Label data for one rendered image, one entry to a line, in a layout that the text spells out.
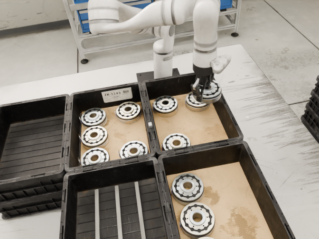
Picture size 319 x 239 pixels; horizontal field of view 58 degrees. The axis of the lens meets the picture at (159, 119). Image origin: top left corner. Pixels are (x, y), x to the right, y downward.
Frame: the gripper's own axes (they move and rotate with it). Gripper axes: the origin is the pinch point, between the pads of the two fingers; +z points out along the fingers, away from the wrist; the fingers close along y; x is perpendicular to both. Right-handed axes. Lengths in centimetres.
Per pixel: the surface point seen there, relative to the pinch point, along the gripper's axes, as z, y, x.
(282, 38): 101, -222, -21
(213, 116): 16.9, -7.0, 1.9
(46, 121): 17, 31, -58
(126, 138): 16.9, 20.7, -22.0
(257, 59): 101, -174, -30
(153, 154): 6.8, 27.1, -3.3
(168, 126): 16.9, 6.7, -11.1
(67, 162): 7, 44, -26
